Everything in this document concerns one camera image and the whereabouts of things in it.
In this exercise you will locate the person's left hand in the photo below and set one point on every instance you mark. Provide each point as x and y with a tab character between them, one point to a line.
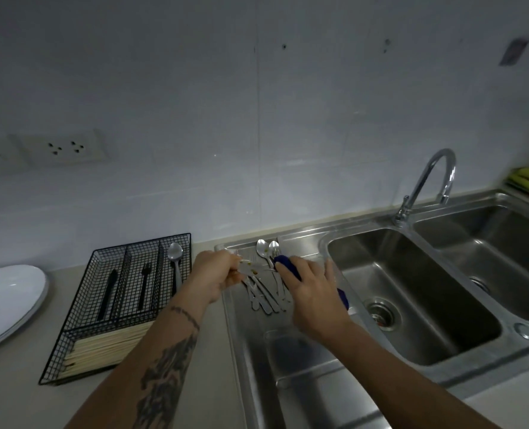
213	274

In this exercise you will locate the person's right hand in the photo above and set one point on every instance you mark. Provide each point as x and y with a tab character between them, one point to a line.
318	303

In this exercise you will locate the dark blue cloth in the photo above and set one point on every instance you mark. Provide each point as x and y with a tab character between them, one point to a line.
284	262

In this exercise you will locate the pile of steel cutlery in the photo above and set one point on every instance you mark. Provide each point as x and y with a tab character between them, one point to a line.
262	247

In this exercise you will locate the white plate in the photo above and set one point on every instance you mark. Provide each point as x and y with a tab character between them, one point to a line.
35	319
5	299

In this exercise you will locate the person's left forearm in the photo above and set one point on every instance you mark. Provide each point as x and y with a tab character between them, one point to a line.
157	366

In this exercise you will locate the person's right forearm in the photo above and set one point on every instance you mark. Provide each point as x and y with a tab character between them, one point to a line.
398	384

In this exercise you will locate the black spoon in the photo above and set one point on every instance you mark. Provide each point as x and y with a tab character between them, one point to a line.
173	281

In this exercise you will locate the black fork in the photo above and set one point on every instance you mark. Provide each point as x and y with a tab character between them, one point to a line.
144	285

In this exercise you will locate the black knife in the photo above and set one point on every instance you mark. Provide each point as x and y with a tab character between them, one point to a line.
109	292

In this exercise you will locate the stainless steel double sink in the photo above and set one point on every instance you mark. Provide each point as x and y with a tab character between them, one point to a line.
425	285

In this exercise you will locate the bundle of wooden chopsticks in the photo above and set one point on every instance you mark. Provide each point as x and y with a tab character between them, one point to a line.
99	348

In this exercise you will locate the chrome faucet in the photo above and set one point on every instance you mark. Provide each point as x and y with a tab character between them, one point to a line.
443	152

